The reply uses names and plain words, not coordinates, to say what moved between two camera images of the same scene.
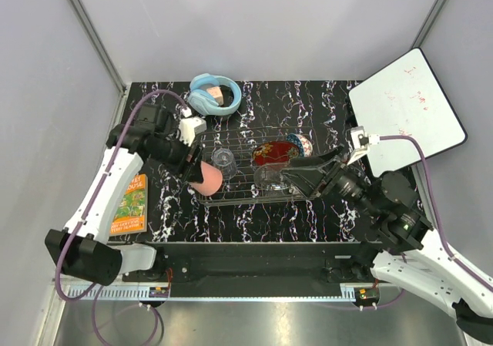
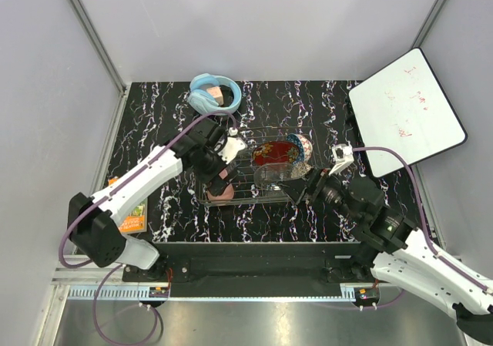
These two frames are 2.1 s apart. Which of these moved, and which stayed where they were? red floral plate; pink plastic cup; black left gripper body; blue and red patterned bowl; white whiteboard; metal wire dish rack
Moved: pink plastic cup; black left gripper body
Stayed: blue and red patterned bowl; white whiteboard; red floral plate; metal wire dish rack
